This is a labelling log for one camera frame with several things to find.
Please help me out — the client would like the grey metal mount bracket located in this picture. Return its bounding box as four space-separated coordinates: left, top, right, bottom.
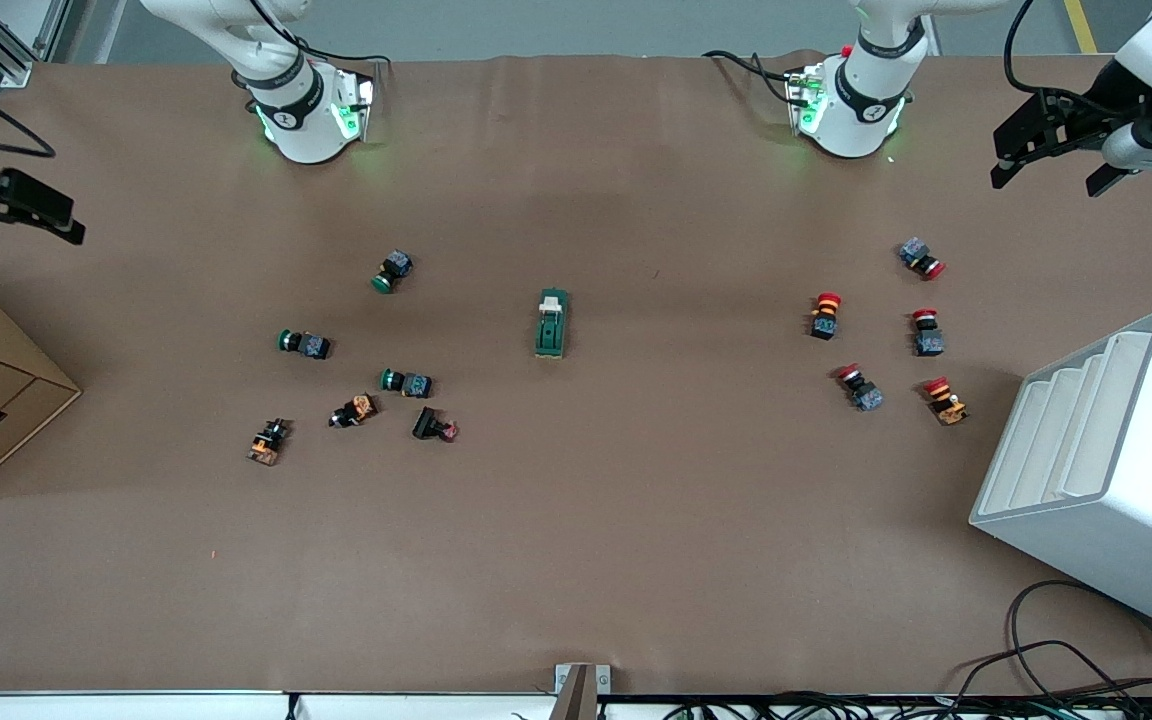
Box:
548 663 613 720

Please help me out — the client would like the white stepped plastic rack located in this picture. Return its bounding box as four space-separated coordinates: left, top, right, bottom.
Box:
969 308 1152 643

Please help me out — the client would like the green push button switch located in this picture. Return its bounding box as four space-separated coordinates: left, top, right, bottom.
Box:
379 368 434 399
277 328 333 361
371 249 414 295

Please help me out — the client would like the black looped cable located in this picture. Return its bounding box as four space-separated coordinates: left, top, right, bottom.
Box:
1008 580 1152 703

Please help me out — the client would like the green terminal block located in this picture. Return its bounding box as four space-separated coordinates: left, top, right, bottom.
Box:
534 288 572 361

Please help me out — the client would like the black left arm base cable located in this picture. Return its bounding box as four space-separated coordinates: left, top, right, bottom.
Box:
702 49 807 107

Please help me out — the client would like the black orange selector switch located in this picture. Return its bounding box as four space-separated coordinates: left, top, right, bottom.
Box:
246 418 292 467
328 393 379 429

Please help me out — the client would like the red emergency stop button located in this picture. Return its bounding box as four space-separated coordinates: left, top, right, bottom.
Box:
911 308 945 358
898 237 947 282
833 363 885 413

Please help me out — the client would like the red button with black body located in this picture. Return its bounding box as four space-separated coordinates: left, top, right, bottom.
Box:
808 292 844 342

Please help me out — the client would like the black right arm base cable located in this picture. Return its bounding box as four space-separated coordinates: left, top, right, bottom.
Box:
252 0 393 69

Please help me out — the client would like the aluminium frame with black struts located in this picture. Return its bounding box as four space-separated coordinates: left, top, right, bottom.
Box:
0 0 73 89

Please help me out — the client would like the red button with orange body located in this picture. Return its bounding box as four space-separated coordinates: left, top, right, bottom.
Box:
922 376 970 427

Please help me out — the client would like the black arm base cable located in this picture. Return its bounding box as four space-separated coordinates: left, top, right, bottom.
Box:
702 49 807 107
252 0 393 69

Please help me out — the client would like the brown paper table cover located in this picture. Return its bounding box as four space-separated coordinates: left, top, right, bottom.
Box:
0 50 1152 697

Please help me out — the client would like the black switch with pink tip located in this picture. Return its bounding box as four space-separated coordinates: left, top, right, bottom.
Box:
411 405 460 443

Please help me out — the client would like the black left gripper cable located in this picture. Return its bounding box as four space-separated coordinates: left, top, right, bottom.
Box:
1002 0 1097 101

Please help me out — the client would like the black cable bundle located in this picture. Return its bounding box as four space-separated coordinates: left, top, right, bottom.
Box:
636 690 1152 720

